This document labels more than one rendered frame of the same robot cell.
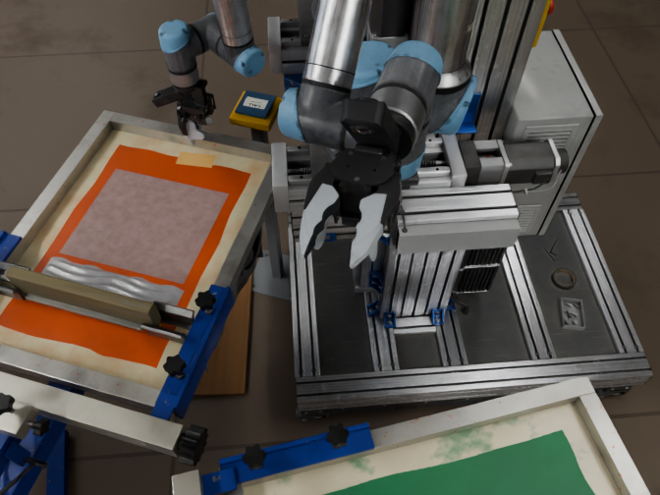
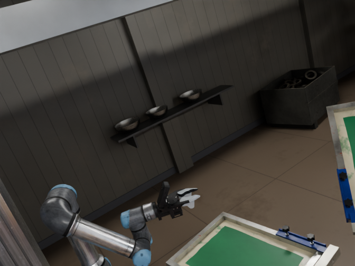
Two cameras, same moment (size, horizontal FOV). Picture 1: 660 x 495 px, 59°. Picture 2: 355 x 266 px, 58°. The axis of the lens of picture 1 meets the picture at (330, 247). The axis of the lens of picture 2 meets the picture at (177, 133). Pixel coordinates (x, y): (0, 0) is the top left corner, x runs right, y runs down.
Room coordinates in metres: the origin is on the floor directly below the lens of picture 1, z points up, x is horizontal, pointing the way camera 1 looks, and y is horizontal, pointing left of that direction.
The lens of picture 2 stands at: (0.78, 1.18, 2.40)
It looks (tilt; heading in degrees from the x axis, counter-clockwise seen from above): 19 degrees down; 249
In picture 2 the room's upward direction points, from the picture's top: 19 degrees counter-clockwise
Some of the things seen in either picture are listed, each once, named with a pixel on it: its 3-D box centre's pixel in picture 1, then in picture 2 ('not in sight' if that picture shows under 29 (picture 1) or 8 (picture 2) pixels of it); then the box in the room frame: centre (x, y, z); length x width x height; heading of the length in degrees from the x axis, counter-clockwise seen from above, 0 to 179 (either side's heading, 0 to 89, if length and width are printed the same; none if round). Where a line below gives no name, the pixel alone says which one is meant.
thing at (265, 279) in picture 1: (269, 205); not in sight; (1.39, 0.23, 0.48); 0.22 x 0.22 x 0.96; 74
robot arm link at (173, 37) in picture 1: (178, 46); not in sight; (1.23, 0.37, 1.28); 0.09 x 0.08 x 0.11; 132
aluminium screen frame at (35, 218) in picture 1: (134, 238); not in sight; (0.88, 0.50, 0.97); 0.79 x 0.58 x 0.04; 164
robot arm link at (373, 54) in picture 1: (367, 82); not in sight; (0.92, -0.07, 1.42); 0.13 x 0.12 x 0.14; 70
